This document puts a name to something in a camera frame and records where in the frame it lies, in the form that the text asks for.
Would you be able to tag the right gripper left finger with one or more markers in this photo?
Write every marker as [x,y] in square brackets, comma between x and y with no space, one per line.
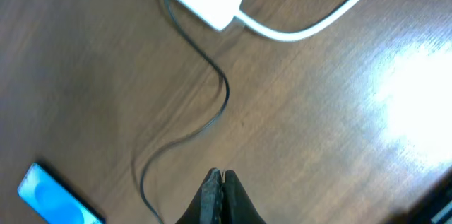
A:
[206,206]

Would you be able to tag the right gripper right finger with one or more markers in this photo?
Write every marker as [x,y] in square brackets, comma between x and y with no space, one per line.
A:
[237,207]

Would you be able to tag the blue Samsung Galaxy smartphone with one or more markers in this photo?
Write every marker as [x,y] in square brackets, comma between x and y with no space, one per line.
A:
[55,202]

